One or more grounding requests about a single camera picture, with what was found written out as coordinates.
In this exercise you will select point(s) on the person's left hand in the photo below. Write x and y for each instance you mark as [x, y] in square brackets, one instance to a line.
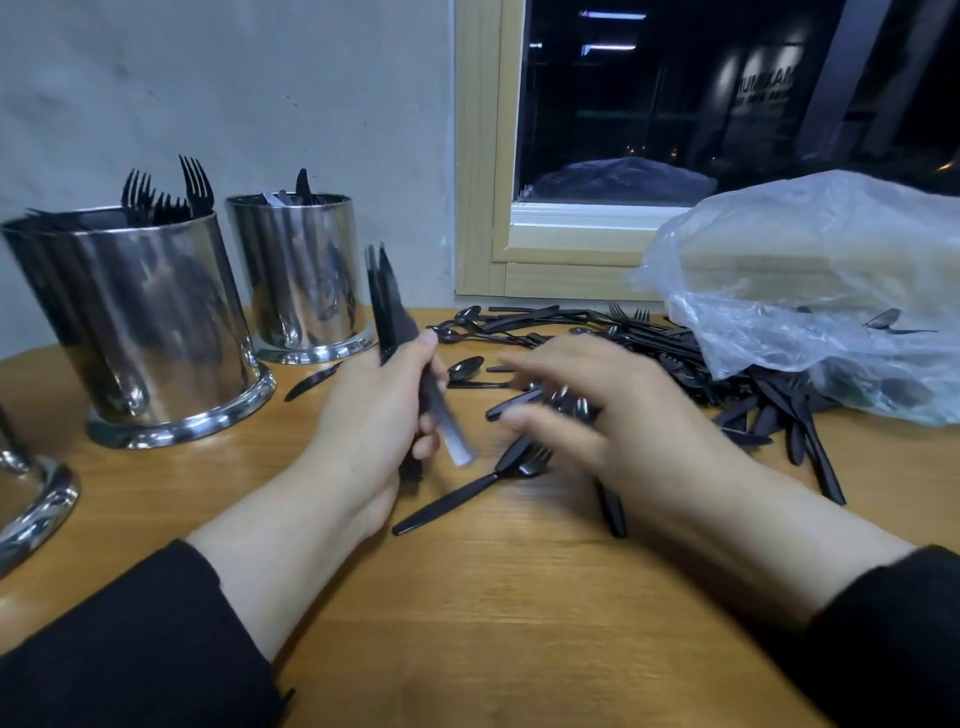
[368, 428]

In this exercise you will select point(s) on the person's right hand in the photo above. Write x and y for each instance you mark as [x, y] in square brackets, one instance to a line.
[645, 435]

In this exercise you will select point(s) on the pile of black plastic cutlery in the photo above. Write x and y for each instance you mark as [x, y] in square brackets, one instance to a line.
[750, 383]

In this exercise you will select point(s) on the black plastic fork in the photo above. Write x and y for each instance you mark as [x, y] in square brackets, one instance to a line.
[135, 195]
[465, 498]
[197, 183]

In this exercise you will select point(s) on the bundle of black cutlery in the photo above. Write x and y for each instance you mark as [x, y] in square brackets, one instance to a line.
[276, 198]
[168, 210]

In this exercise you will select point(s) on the person's left forearm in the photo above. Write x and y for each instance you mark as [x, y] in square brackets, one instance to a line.
[165, 630]

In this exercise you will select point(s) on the clear plastic bag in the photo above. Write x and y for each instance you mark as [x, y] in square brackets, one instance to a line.
[810, 270]

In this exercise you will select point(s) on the dark parked car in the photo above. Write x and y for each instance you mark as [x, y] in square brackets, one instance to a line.
[618, 182]

